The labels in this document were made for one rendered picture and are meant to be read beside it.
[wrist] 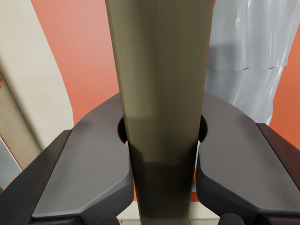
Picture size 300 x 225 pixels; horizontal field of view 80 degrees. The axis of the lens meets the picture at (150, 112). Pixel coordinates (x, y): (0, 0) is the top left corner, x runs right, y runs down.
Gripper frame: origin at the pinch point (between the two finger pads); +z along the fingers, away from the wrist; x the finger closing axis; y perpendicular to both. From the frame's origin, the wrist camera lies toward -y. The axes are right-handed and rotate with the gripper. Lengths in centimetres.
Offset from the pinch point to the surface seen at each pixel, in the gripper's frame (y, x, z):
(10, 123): 4.3, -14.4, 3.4
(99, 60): -0.7, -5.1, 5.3
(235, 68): 0.2, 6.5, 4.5
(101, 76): 0.7, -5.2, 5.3
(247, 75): 1.1, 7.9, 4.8
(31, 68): -0.4, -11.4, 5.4
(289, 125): 7.1, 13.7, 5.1
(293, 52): -0.6, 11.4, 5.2
